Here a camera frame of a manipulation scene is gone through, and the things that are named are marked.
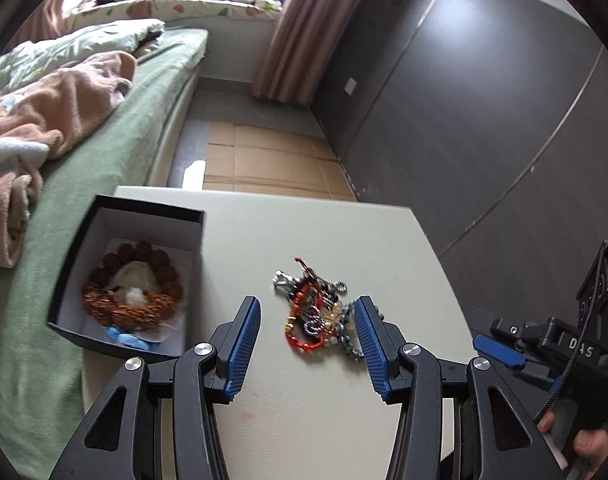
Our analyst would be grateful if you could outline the grey stone bead bracelet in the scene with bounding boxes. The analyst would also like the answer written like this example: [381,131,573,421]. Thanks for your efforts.
[327,303,385,363]

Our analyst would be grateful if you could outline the green bead charm bracelet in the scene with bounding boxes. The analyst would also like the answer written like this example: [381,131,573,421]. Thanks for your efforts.
[315,299,355,348]

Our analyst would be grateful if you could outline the blue flower fabric bracelet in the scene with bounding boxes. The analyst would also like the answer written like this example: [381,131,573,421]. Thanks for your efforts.
[104,325,153,352]

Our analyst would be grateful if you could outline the red bead bracelet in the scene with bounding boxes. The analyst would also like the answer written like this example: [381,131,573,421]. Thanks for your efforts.
[284,257,330,354]

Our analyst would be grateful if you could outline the black jewelry box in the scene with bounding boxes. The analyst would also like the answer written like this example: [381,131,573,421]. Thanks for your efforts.
[46,195,206,362]

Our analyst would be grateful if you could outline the white fabric flower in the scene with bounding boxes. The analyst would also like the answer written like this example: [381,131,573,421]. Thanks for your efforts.
[108,261,161,308]

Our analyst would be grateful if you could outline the brown rudraksha bead bracelet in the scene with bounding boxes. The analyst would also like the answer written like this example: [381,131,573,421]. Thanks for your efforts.
[80,240,186,333]

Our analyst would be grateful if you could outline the person's hand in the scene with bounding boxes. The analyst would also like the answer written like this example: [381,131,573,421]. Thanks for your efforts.
[537,411,608,463]

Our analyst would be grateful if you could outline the bed with green sheet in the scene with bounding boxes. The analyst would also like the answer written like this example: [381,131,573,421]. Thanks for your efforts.
[0,28,208,479]

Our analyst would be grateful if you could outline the flattened cardboard on floor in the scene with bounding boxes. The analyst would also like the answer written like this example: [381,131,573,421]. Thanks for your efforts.
[203,122,356,202]

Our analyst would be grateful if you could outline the pink fleece blanket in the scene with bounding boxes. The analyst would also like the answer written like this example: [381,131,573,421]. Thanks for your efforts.
[0,51,136,269]

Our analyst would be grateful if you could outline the light green quilt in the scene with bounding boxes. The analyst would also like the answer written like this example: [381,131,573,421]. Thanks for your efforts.
[0,18,165,96]

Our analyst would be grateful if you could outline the floral window seat cushion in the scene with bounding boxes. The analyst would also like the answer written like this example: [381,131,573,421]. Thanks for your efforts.
[65,0,282,32]

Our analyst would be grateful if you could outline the right pink curtain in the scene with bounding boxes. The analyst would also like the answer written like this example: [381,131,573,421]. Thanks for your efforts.
[253,0,359,105]

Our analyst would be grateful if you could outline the pink curtain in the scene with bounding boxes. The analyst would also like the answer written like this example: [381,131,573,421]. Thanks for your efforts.
[3,0,65,53]
[253,0,359,105]

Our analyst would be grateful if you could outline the left pink curtain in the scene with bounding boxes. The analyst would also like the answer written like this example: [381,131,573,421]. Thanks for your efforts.
[3,0,65,53]

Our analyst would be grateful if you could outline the black cable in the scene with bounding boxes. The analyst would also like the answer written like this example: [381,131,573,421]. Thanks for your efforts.
[533,259,608,424]

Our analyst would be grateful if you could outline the white wall socket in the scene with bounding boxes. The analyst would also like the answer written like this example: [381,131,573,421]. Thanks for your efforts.
[344,77,357,96]

